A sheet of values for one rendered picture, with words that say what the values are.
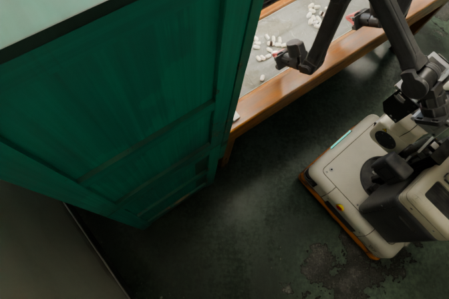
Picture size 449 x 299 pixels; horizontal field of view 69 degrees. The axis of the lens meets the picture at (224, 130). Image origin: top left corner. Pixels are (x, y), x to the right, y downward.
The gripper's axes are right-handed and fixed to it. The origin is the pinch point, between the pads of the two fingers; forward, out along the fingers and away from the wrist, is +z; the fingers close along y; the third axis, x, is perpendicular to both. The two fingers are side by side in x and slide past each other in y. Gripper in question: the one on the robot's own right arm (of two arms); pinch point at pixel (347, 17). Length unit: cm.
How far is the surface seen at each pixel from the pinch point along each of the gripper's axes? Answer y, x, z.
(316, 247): 58, 121, -9
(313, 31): 10.8, 3.8, 13.3
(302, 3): 3.7, -7.4, 26.2
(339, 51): 9.1, 13.3, -1.4
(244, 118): 70, 14, -3
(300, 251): 68, 119, -7
